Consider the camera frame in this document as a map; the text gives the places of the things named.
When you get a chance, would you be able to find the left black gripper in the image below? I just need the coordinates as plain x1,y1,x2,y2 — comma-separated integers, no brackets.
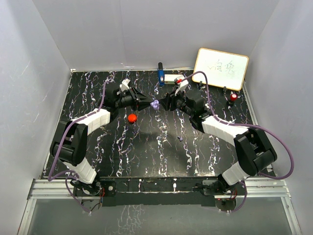
116,87,155,112

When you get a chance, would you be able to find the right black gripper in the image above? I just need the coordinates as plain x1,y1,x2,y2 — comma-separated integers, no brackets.
158,88,194,117

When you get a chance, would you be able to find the purple earbud charging case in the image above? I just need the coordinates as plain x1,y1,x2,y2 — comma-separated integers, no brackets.
150,100,159,110

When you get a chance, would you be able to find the red earbud charging case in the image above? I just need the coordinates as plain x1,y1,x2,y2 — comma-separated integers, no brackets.
128,114,137,123

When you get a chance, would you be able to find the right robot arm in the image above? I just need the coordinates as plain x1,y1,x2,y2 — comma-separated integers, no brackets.
159,91,277,194

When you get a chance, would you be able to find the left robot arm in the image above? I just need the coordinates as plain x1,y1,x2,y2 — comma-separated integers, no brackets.
50,83,159,195

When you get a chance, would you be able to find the white pink cardboard box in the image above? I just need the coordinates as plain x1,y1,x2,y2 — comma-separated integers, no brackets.
164,74,179,85

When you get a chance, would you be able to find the blue black device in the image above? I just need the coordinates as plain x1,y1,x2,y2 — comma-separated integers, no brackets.
157,62,165,86

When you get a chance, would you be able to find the red emergency stop button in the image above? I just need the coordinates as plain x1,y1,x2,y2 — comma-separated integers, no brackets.
227,93,238,107

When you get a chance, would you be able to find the black front base bar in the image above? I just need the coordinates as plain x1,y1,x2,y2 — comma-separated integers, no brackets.
97,176,245,208

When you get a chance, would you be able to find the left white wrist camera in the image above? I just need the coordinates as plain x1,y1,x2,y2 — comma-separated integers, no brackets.
120,78,131,92

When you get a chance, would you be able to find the white whiteboard with wooden frame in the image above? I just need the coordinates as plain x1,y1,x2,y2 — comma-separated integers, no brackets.
192,48,249,91

